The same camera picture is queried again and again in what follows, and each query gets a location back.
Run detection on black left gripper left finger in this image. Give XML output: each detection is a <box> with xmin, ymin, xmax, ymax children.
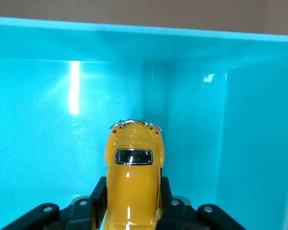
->
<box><xmin>1</xmin><ymin>176</ymin><xmax>108</xmax><ymax>230</ymax></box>

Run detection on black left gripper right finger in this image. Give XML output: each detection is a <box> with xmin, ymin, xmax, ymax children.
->
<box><xmin>156</xmin><ymin>176</ymin><xmax>246</xmax><ymax>230</ymax></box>

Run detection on yellow beetle toy car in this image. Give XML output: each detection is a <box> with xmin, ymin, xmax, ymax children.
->
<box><xmin>103</xmin><ymin>119</ymin><xmax>165</xmax><ymax>230</ymax></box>

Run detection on turquoise plastic bin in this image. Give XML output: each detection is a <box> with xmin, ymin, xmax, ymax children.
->
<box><xmin>0</xmin><ymin>16</ymin><xmax>288</xmax><ymax>230</ymax></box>

